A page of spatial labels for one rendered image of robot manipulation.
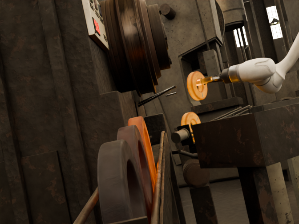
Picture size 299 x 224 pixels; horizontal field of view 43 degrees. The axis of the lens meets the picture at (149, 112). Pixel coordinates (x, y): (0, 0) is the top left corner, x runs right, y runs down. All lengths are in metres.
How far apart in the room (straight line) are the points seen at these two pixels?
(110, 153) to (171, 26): 3.97
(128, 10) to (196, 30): 2.90
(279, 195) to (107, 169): 1.90
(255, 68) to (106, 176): 1.42
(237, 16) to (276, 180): 8.47
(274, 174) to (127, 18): 1.29
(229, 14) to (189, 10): 6.11
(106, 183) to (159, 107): 3.89
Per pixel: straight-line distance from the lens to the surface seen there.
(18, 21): 1.29
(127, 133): 0.68
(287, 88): 5.61
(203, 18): 4.37
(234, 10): 10.54
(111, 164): 0.48
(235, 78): 1.88
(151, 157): 0.96
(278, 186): 2.31
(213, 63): 4.06
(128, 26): 1.46
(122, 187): 0.47
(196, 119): 2.09
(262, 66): 1.82
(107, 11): 1.54
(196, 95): 1.97
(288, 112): 1.08
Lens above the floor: 0.73
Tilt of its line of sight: 3 degrees up
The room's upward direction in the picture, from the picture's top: 12 degrees counter-clockwise
